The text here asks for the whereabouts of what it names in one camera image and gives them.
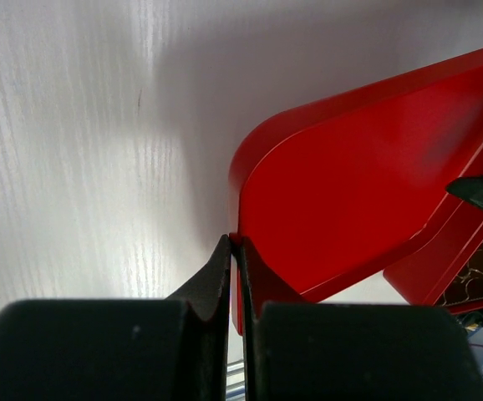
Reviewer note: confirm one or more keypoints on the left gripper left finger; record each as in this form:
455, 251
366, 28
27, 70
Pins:
121, 349

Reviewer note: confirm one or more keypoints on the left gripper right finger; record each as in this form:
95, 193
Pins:
297, 350

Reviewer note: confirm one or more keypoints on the red tin lid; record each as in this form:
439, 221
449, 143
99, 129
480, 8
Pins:
335, 191

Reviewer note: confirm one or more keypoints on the red chocolate box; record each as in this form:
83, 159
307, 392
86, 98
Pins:
467, 271

